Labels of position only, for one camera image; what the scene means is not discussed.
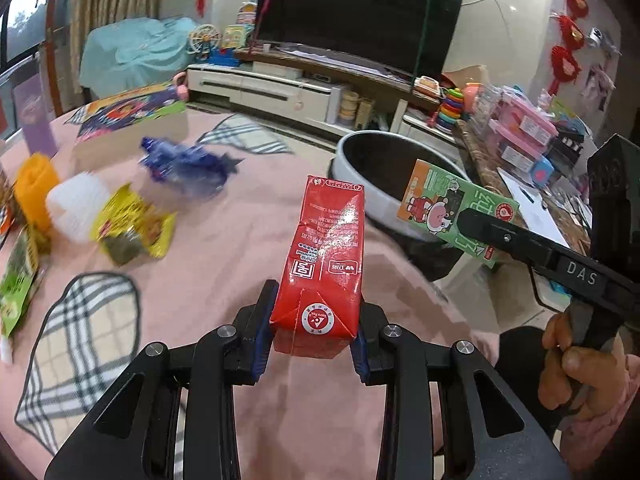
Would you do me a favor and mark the red 1928 milk carton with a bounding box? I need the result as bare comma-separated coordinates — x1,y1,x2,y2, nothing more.
269,176,364,359

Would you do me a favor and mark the green drink carton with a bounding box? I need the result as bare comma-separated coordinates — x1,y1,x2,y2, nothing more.
397,159,520,269

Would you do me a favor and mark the white trash bin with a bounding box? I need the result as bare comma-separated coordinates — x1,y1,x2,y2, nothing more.
329,130,466,245

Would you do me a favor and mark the yellow snack wrapper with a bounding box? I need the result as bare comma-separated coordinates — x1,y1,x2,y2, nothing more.
90,184,176,266

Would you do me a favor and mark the green squeeze pouch white cap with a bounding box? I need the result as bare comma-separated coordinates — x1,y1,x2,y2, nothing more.
1,226,51,365

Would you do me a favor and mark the white tv cabinet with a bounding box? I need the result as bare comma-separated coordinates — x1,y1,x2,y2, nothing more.
186,64,440,136

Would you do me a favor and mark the right hand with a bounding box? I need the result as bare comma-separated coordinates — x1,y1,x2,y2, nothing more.
538,313,627,420

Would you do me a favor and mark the toy ferris wheel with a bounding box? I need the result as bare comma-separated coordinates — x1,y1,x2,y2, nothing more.
188,24,221,61

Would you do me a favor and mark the black television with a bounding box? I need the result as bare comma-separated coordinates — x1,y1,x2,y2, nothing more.
256,0,462,77

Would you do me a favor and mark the blue plastic bag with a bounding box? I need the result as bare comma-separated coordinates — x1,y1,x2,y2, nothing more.
140,136,242,198

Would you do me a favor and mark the colourful puzzle box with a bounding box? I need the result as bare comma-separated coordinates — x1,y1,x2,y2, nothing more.
72,84,189,171

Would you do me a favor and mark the purple box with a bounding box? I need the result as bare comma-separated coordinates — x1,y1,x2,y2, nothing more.
13,74,58,158

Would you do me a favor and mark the teal cloth covered furniture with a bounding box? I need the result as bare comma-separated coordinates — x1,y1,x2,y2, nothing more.
78,18,196,99

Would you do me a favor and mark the rainbow stacking ring toy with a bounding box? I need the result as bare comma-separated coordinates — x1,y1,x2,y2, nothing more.
435,88,464,132

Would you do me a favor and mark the pink kettlebell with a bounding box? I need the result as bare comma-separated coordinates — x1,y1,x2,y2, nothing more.
172,72,189,102

